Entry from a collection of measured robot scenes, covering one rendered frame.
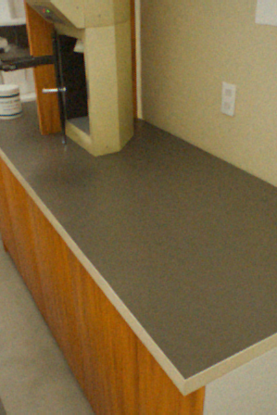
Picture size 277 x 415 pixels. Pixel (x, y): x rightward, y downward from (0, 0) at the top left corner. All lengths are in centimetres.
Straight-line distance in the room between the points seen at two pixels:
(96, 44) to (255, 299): 103
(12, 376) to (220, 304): 135
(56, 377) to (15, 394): 18
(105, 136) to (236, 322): 99
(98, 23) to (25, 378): 151
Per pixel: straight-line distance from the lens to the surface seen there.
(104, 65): 161
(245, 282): 101
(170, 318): 90
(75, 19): 155
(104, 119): 165
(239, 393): 95
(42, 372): 208
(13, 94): 225
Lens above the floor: 156
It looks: 29 degrees down
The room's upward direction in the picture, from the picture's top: 2 degrees counter-clockwise
